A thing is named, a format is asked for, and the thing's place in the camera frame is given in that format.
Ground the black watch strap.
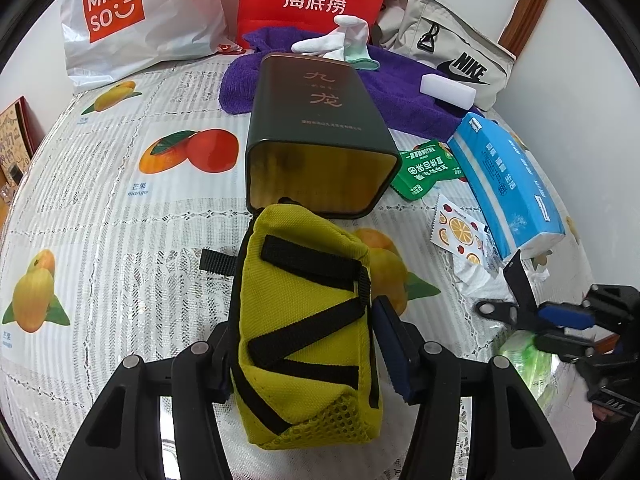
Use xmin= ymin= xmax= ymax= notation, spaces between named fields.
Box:
xmin=473 ymin=250 xmax=542 ymax=334

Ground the yellow mesh pouch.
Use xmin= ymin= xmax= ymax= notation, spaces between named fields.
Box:
xmin=200 ymin=198 xmax=383 ymax=451

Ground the white sponge block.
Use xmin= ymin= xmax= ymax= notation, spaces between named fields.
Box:
xmin=420 ymin=74 xmax=476 ymax=110

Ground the white glove with green cuff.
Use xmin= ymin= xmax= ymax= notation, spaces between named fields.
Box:
xmin=291 ymin=15 xmax=380 ymax=72

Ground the person's right hand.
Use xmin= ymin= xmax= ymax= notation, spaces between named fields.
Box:
xmin=592 ymin=404 xmax=624 ymax=422

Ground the crumpled white tissue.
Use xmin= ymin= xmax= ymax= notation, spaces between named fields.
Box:
xmin=452 ymin=256 xmax=510 ymax=300

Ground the blue tissue pack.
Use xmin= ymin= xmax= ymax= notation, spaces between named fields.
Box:
xmin=448 ymin=112 xmax=565 ymax=260

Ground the fruit sticker sheet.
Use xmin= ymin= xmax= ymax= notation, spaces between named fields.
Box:
xmin=431 ymin=194 xmax=489 ymax=268

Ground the fruit print tablecloth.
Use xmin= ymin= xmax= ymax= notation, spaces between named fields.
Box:
xmin=1 ymin=55 xmax=592 ymax=479

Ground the green snack packet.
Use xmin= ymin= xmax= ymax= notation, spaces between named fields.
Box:
xmin=390 ymin=140 xmax=465 ymax=202

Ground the purple towel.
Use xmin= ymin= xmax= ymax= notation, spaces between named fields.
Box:
xmin=219 ymin=27 xmax=465 ymax=142

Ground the brown patterned book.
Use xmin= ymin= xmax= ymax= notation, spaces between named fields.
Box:
xmin=0 ymin=96 xmax=40 ymax=190

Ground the dark green tea tin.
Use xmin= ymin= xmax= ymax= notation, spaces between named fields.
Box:
xmin=245 ymin=53 xmax=401 ymax=219

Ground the grey Nike bag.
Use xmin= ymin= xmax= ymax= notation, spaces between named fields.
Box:
xmin=374 ymin=0 xmax=515 ymax=110

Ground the white Miniso plastic bag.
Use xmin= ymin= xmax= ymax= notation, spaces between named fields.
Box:
xmin=60 ymin=0 xmax=241 ymax=93

